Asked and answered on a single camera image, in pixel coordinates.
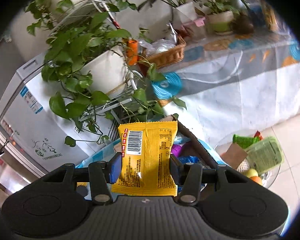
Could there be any silver refrigerator door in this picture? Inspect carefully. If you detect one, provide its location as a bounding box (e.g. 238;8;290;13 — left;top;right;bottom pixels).
0;128;46;194

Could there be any glass bowl with items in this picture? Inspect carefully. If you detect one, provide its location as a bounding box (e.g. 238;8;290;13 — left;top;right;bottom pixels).
214;129;285;188

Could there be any green pothos plant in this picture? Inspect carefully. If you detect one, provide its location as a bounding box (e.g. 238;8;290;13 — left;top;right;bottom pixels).
25;0;188;148

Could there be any white refrigerator with tree print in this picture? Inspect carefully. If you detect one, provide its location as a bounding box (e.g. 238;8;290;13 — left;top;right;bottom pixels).
0;53;119;172

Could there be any white metal plant stand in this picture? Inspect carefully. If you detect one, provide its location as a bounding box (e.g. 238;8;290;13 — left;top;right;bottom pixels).
42;0;133;131

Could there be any yellow barcode snack packet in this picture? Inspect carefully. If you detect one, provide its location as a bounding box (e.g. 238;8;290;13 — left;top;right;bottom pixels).
111;121;178;197

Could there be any white plant pot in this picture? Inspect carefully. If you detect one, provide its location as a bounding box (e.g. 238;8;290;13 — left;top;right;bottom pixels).
80;46;132;99

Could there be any cardboard milk box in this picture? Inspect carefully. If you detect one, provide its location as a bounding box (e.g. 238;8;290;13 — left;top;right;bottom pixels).
161;116;220;183

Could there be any blue checked tablecloth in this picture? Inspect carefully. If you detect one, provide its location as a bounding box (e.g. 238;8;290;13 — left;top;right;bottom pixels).
76;139;120;168

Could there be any blue foil snack bag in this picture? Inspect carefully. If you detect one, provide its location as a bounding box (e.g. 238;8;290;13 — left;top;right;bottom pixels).
178;155;203;170

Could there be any purple snack bag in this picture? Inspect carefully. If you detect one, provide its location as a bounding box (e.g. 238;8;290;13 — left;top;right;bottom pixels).
171;144;183;158

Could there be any blue round paper fan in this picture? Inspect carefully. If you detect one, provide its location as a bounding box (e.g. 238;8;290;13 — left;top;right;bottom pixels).
152;72;183;100

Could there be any wicker basket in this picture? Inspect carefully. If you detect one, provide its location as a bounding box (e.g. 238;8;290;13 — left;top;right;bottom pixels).
147;35;186;69

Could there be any small green white pot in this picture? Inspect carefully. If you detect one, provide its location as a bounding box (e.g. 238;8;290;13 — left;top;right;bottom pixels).
207;10;234;35

